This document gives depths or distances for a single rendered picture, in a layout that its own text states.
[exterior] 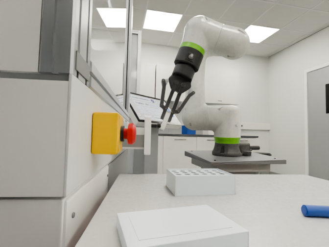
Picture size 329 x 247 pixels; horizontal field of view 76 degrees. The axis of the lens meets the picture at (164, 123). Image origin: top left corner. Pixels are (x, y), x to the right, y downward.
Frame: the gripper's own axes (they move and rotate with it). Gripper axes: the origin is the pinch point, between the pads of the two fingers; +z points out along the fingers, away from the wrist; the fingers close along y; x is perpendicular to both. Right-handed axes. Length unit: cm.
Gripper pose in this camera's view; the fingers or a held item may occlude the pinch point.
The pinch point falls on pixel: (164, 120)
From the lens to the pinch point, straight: 73.2
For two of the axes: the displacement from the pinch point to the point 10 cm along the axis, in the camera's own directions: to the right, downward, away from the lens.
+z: -3.6, 9.3, -0.9
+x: -1.0, 0.5, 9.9
